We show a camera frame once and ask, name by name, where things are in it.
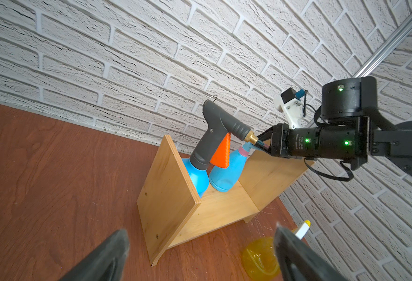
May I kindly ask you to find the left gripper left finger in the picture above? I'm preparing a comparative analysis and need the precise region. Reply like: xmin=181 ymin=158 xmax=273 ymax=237
xmin=61 ymin=229 xmax=130 ymax=281

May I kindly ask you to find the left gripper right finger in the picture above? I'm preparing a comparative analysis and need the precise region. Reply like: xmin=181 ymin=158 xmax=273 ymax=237
xmin=273 ymin=225 xmax=346 ymax=281

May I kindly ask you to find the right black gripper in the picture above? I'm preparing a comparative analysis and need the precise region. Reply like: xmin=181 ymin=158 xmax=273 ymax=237
xmin=255 ymin=124 xmax=321 ymax=158

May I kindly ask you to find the yellow transparent spray bottle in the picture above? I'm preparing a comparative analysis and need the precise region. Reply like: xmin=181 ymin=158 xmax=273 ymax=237
xmin=242 ymin=220 xmax=311 ymax=281

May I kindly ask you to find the blue pressure sprayer grey handle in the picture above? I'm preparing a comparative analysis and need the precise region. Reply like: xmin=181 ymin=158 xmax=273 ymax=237
xmin=181 ymin=94 xmax=259 ymax=198

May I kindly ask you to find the light blue egg spray bottle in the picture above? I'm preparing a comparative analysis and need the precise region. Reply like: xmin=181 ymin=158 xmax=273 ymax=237
xmin=209 ymin=142 xmax=260 ymax=193

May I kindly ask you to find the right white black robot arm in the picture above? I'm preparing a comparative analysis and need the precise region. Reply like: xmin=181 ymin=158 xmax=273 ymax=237
xmin=256 ymin=76 xmax=412 ymax=182

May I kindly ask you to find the wooden shelf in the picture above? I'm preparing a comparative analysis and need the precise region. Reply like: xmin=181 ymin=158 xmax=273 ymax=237
xmin=137 ymin=135 xmax=307 ymax=266

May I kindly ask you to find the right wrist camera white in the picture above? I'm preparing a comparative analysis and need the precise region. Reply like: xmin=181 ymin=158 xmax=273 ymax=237
xmin=274 ymin=87 xmax=308 ymax=129

